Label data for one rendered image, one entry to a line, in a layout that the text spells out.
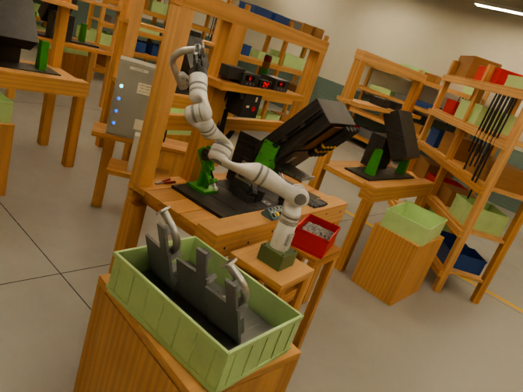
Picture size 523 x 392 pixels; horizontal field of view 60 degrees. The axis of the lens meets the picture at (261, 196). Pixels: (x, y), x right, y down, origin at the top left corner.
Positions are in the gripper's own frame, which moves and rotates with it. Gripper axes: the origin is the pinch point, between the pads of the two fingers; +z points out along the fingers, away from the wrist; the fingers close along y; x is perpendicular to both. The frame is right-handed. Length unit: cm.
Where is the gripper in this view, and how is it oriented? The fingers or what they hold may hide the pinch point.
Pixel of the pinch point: (198, 50)
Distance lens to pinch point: 198.9
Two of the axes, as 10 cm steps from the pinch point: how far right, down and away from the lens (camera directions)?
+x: -10.0, 0.6, -0.2
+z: -0.6, -9.0, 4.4
